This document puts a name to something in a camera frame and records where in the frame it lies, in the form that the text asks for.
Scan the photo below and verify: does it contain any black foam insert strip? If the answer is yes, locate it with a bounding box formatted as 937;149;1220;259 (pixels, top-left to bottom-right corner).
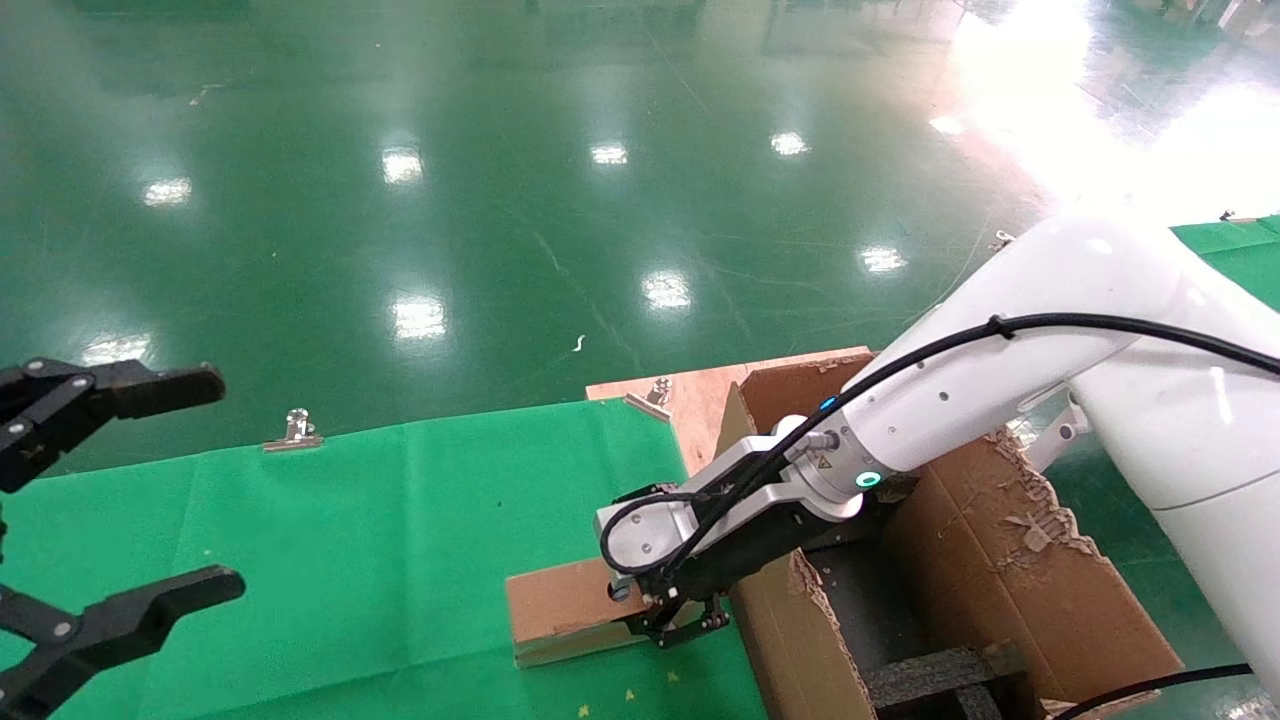
860;645;1031;720

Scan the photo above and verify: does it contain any silver camera mount bracket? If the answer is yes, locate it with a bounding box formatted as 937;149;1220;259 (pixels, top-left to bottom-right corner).
690;430;811;533

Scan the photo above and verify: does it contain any large green table cloth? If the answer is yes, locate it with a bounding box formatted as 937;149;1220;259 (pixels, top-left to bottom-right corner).
0;398;771;720

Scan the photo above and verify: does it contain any black camera cable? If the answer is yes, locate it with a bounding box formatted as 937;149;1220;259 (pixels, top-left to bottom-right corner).
600;313;1280;581

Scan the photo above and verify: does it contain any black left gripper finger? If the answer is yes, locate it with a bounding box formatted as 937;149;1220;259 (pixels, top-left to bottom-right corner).
0;357;226;493
0;565;246;720

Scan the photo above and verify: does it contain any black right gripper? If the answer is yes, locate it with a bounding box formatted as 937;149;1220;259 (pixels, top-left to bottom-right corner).
625;498;866;651

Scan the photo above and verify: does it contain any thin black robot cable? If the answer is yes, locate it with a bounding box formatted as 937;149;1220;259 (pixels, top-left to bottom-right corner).
1052;663;1256;720

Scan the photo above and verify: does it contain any large open brown carton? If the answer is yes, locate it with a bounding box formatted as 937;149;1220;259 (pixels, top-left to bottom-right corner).
715;352;1186;720

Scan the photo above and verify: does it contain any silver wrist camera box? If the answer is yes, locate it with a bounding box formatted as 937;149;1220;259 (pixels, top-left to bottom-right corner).
595;490;701;579

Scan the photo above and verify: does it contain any green cloth with hanging corner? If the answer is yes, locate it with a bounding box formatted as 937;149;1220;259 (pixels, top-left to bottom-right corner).
1170;215;1280;311

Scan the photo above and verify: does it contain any small brown cardboard box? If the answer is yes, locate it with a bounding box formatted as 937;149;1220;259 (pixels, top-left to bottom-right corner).
505;555;736;669

